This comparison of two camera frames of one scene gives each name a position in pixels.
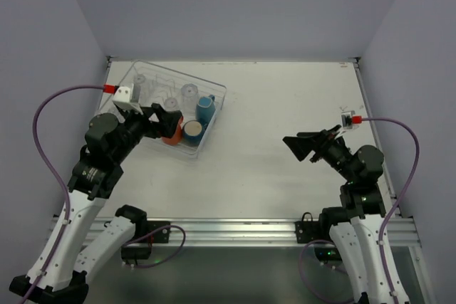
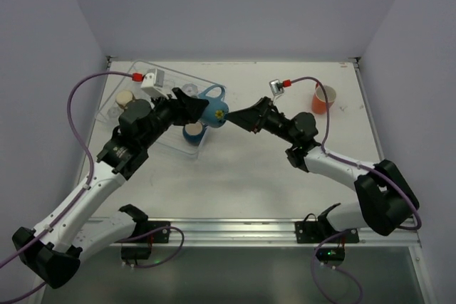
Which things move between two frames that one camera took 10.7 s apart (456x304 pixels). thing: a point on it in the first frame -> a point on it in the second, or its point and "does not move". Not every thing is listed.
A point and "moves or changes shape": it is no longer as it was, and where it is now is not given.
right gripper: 321,146 -> 263,114
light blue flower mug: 205,107 moves or changes shape
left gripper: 149,123 -> 177,109
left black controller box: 136,250 does not move
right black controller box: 328,253 does not move
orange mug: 177,137 -> 319,99
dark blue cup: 192,132 does not move
